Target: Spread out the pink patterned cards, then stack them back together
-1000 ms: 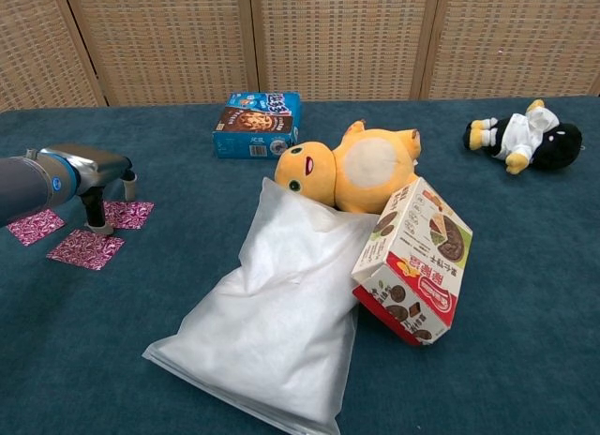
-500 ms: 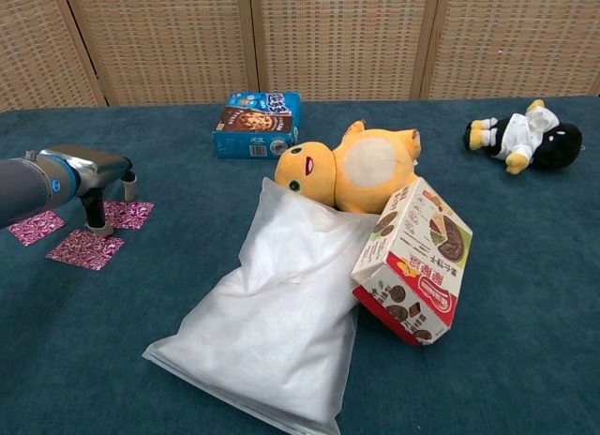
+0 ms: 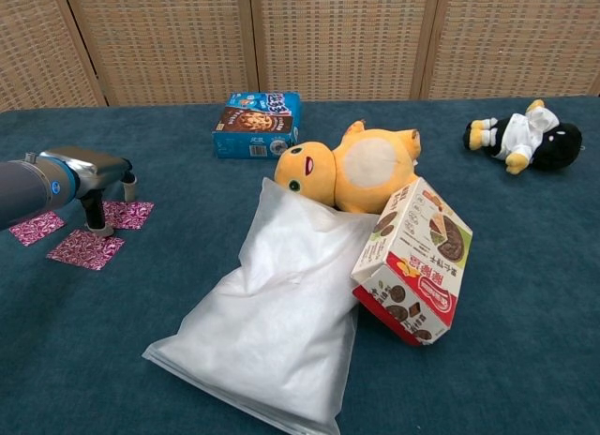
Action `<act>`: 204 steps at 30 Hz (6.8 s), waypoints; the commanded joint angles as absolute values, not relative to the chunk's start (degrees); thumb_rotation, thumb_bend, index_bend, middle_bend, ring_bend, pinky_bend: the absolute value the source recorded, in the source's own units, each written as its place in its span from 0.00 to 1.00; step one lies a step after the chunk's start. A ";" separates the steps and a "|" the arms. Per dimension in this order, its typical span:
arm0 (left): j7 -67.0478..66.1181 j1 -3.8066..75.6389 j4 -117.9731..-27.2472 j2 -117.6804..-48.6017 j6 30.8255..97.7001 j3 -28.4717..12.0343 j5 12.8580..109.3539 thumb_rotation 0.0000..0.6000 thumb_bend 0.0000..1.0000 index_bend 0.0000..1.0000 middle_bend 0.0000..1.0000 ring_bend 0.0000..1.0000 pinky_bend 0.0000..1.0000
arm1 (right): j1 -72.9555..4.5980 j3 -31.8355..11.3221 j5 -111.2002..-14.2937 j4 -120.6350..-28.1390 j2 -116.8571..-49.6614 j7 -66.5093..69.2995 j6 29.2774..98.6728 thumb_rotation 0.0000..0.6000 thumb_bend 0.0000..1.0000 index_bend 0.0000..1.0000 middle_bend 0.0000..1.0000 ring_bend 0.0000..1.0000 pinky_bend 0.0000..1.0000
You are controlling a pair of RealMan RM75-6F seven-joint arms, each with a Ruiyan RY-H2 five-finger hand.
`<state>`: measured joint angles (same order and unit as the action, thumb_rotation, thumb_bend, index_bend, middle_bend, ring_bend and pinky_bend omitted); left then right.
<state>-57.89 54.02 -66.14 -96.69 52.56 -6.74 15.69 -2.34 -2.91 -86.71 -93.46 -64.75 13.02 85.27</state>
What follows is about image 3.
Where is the woven bamboo folding screen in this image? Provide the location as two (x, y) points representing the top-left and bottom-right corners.
(0, 0), (600, 112)

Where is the white plastic bag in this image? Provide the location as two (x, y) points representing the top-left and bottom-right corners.
(142, 175), (381, 435)

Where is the white red snack box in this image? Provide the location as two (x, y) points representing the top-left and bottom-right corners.
(350, 175), (474, 347)

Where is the pink patterned square card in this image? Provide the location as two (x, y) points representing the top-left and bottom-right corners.
(8, 210), (67, 248)
(45, 228), (127, 272)
(100, 200), (156, 231)

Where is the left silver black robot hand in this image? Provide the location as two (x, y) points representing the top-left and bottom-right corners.
(39, 146), (139, 238)

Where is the yellow plush dinosaur toy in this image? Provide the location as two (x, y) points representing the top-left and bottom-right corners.
(274, 119), (423, 215)

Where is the black penguin plush toy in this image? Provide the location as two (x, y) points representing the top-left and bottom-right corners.
(462, 98), (585, 176)

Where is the blue chocolate cookie box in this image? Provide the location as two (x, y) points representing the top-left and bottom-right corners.
(211, 91), (303, 160)

